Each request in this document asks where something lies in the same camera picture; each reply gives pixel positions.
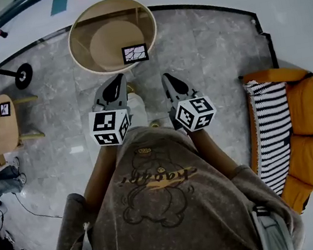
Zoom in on small black-framed picture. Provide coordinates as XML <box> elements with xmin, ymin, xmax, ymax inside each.
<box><xmin>0</xmin><ymin>101</ymin><xmax>13</xmax><ymax>118</ymax></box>

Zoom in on black and white striped blanket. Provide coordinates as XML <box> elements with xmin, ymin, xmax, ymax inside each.
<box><xmin>241</xmin><ymin>75</ymin><xmax>304</xmax><ymax>200</ymax></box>

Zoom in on round beige coffee table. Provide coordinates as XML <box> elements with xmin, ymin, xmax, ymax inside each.
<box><xmin>62</xmin><ymin>0</ymin><xmax>164</xmax><ymax>82</ymax></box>

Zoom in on black framed picture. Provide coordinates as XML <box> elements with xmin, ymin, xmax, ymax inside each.
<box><xmin>120</xmin><ymin>42</ymin><xmax>150</xmax><ymax>66</ymax></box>

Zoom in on grey right backpack strap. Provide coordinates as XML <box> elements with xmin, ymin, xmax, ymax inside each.
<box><xmin>252</xmin><ymin>200</ymin><xmax>295</xmax><ymax>250</ymax></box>

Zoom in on orange sofa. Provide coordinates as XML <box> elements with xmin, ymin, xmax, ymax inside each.
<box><xmin>239</xmin><ymin>61</ymin><xmax>313</xmax><ymax>221</ymax></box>

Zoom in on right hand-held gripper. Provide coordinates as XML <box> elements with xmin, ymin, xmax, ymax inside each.
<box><xmin>160</xmin><ymin>66</ymin><xmax>220</xmax><ymax>137</ymax></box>

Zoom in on person's left forearm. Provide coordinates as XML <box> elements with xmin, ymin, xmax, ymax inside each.
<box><xmin>76</xmin><ymin>142</ymin><xmax>129</xmax><ymax>213</ymax></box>

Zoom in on person's white trousers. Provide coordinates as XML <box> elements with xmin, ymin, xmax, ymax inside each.
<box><xmin>124</xmin><ymin>91</ymin><xmax>149</xmax><ymax>129</ymax></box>

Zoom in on teal sheet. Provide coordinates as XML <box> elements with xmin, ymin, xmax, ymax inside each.
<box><xmin>47</xmin><ymin>0</ymin><xmax>72</xmax><ymax>17</ymax></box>

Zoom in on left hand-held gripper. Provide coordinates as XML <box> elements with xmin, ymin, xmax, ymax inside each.
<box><xmin>80</xmin><ymin>72</ymin><xmax>139</xmax><ymax>150</ymax></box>

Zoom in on person's right forearm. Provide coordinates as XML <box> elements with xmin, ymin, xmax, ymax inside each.
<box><xmin>188</xmin><ymin>122</ymin><xmax>242</xmax><ymax>185</ymax></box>

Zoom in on brown graphic shirt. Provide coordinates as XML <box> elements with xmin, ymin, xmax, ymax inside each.
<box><xmin>31</xmin><ymin>102</ymin><xmax>309</xmax><ymax>250</ymax></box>

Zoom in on black floor cable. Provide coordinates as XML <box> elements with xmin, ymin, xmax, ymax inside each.
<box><xmin>13</xmin><ymin>185</ymin><xmax>63</xmax><ymax>226</ymax></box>

